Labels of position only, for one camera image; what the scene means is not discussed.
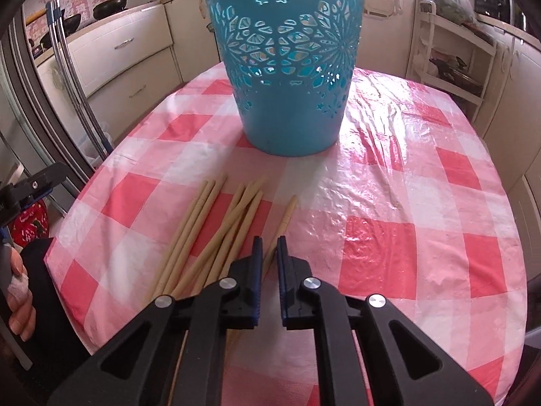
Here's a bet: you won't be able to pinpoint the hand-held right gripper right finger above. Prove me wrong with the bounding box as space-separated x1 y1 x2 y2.
277 237 483 406

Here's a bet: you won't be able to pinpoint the pink checkered plastic tablecloth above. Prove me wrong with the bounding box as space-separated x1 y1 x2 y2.
46 61 527 406

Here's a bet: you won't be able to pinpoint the black wok with handle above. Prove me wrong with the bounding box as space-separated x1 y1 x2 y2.
40 13 82 49

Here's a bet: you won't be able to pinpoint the large black wok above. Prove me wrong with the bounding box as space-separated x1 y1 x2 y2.
92 0 148 21

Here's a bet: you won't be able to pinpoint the person's black pants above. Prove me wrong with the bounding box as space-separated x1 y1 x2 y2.
0 237 100 406

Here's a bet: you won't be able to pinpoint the white plastic shelf rack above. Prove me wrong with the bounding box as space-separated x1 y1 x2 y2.
410 0 498 124

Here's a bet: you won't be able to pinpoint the cream kitchen corner cabinet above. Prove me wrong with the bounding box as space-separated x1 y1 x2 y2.
363 0 541 263

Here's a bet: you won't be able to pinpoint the blue perforated plastic basket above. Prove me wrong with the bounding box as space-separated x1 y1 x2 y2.
199 0 368 156

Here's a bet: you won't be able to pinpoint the white plastic floor bag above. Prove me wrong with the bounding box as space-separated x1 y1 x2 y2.
79 122 114 165

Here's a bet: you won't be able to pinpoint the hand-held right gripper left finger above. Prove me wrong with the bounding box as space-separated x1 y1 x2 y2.
46 237 265 406

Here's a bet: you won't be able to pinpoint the cream kitchen drawer cabinet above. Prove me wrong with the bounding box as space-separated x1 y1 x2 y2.
34 2 225 98

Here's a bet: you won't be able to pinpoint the white plastic folding stool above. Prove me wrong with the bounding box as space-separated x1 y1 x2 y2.
366 0 402 22

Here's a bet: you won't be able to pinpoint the single bamboo chopstick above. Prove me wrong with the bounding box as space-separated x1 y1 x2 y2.
262 195 298 282

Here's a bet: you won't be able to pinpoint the red floral round cushion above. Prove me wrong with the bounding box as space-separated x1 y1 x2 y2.
12 202 50 247

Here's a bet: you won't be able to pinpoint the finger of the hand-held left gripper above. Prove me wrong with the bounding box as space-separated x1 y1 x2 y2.
4 164 67 216

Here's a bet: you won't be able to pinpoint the person's left hand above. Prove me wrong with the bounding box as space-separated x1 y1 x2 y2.
6 246 38 342

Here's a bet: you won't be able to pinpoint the pile of bamboo chopsticks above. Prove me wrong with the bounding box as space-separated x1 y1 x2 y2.
150 177 268 406

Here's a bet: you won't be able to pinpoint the steel pot with lid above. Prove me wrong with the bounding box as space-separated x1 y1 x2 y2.
428 57 483 98

